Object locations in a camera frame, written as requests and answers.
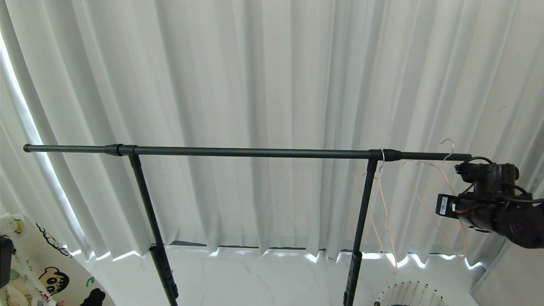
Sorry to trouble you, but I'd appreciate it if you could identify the black clothes rack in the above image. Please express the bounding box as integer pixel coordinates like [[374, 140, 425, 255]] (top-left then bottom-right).
[[23, 144, 473, 306]]

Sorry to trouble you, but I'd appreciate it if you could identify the white laundry basket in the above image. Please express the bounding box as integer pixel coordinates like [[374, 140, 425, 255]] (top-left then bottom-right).
[[374, 280, 449, 306]]

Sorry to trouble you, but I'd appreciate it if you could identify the pink clothes hanger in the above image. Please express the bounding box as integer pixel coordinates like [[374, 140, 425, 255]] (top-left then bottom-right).
[[401, 139, 469, 261], [352, 149, 401, 275]]

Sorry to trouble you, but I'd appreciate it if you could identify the cream printed garment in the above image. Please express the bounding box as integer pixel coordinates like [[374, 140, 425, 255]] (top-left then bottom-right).
[[0, 212, 116, 306]]

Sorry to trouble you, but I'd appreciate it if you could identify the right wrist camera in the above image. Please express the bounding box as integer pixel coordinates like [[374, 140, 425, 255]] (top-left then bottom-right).
[[454, 156, 496, 190]]

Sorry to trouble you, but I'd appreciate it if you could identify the white curtain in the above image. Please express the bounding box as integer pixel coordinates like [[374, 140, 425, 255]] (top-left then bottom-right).
[[0, 0, 544, 272]]

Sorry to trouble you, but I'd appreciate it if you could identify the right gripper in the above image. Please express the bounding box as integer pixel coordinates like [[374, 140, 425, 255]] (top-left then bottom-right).
[[437, 191, 502, 232]]

